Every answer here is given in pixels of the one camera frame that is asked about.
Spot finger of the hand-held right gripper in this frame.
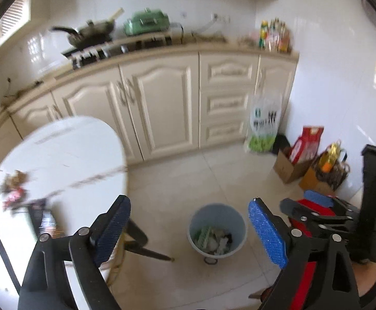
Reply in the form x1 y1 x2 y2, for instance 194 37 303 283
303 189 360 216
280 198 355 234

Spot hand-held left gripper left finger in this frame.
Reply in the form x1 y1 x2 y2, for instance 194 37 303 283
17 195 132 310

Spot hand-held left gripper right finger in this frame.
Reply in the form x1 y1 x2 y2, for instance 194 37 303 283
248 197 361 310

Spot light blue trash bin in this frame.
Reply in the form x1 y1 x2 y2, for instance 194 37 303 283
187 203 248 261

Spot person's right forearm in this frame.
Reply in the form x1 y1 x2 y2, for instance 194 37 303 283
351 261 376 301

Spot cardboard box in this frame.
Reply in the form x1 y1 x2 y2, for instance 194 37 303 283
273 148 315 184
299 161 350 197

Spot yellow oil bottle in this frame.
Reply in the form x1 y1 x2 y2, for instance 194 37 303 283
318 140 347 172

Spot crumpled white wrappers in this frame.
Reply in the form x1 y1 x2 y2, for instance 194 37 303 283
207 229 234 255

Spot red and white bag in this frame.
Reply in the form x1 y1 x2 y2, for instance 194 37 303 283
288 125 325 165

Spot red stool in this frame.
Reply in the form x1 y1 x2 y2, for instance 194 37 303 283
286 198 319 310

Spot dark packet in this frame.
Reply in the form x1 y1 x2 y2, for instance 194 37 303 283
27 199 59 235

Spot green and white sack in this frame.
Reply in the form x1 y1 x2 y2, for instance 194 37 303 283
244 91 283 154

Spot pile of small scraps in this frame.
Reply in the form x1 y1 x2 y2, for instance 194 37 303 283
0 169 31 213

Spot group of condiment bottles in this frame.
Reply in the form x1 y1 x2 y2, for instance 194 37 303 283
258 17 292 53

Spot gas stove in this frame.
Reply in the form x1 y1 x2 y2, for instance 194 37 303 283
61 35 173 69

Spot dark wok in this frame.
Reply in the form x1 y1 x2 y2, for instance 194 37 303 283
77 19 117 41

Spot green electric cooker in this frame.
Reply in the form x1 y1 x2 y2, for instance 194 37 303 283
123 7 172 37

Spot black power cable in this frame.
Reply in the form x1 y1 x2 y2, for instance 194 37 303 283
191 19 227 43

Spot cream lattice wall cabinet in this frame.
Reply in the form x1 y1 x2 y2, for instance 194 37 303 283
0 0 31 59

